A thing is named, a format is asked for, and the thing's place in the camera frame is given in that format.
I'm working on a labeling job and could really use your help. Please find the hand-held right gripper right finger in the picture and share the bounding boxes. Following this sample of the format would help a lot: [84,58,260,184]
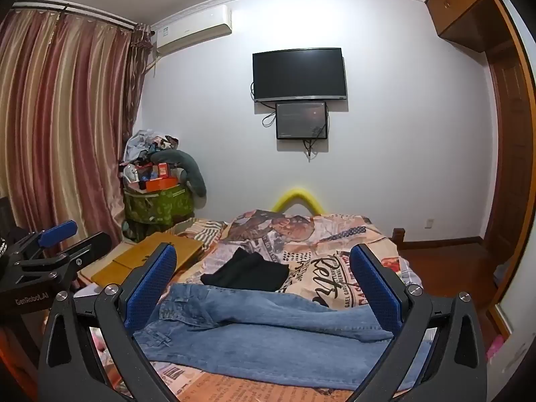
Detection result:
[349,244,488,402]

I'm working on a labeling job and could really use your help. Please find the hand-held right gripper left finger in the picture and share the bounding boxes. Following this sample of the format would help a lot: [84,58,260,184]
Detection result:
[38,241,181,402]

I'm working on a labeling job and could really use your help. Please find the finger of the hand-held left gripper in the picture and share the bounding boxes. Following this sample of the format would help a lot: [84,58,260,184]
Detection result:
[8,220,79,266]
[14,231,113,279]

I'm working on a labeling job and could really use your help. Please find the blue denim pants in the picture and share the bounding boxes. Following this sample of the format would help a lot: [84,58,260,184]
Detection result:
[133,283,436,390]

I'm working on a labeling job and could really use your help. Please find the yellow cardboard box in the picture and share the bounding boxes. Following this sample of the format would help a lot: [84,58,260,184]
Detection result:
[91,231,204,289]

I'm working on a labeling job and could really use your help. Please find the printed blanket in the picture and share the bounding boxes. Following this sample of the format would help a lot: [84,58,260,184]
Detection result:
[90,211,423,402]

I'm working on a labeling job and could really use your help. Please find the orange box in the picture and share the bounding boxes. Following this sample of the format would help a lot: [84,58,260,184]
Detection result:
[144,177,179,192]

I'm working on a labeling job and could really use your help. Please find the black folded garment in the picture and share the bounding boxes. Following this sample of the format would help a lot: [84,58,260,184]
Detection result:
[200,247,290,292]

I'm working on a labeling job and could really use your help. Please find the pile of assorted clutter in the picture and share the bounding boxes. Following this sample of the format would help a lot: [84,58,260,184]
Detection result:
[119,130,185,193]

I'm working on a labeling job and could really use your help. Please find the striped pink curtain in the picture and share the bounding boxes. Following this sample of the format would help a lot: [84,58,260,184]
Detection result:
[0,8,151,246]

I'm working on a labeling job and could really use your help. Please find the yellow foam tube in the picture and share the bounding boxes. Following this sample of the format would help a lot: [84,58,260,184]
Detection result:
[272,188,327,215]

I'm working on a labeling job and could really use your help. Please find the grey plush toy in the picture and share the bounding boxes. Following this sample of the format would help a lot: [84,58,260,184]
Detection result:
[150,149,208,197]

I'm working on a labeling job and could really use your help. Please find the wooden door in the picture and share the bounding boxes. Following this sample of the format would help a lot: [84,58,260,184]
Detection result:
[481,0,536,315]

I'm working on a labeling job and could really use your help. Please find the white air conditioner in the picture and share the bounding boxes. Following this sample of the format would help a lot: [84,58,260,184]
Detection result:
[153,5,232,55]

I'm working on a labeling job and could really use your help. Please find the wooden overhead cabinet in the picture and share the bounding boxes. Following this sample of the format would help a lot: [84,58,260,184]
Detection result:
[425,0,503,53]

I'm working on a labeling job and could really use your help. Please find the small black wall monitor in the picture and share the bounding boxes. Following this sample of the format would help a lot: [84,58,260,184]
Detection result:
[276,101,328,140]

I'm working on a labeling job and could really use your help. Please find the curtain rail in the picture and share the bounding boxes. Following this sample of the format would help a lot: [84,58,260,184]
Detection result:
[12,2,137,30]

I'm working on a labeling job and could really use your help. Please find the black wall television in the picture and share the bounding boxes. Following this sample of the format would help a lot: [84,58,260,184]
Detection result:
[252,48,347,102]

